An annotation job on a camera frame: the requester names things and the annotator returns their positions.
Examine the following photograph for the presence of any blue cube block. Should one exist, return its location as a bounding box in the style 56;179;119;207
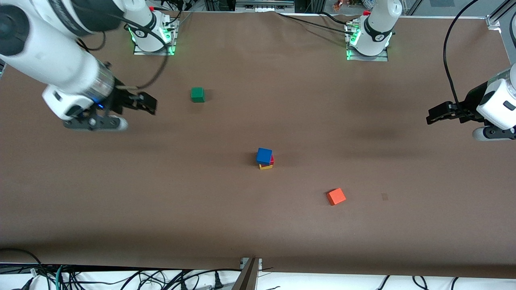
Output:
256;147;274;165

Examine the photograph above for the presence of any orange cube block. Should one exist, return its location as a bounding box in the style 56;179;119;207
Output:
326;188;347;206

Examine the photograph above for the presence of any white power strip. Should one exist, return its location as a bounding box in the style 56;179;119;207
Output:
235;0;295;11

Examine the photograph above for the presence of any brown paper table cover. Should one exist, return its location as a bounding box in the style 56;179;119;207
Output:
0;8;516;279

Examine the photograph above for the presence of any brown slanted bar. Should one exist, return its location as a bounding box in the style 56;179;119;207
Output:
231;258;261;290

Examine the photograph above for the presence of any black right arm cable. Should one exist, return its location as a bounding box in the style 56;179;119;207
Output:
77;24;170;91

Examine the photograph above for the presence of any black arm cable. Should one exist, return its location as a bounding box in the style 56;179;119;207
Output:
442;0;483;117
77;24;170;91

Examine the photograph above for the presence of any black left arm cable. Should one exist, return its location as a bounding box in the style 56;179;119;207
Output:
442;0;483;117

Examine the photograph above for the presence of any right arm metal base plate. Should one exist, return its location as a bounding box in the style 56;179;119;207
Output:
133;18;179;56

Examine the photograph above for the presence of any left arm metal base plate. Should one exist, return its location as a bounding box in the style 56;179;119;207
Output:
345;22;389;62

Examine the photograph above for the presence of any short black table cable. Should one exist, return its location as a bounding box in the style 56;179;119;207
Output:
318;11;357;27

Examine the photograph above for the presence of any black looped floor cable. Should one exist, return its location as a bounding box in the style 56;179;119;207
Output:
0;248;52;290

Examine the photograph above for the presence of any long black table cable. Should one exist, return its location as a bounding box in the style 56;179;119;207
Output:
276;11;355;37

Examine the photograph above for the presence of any long black floor cable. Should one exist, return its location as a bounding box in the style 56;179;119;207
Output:
60;267;242;290

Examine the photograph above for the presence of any small metal table bracket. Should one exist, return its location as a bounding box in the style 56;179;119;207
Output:
240;257;263;271

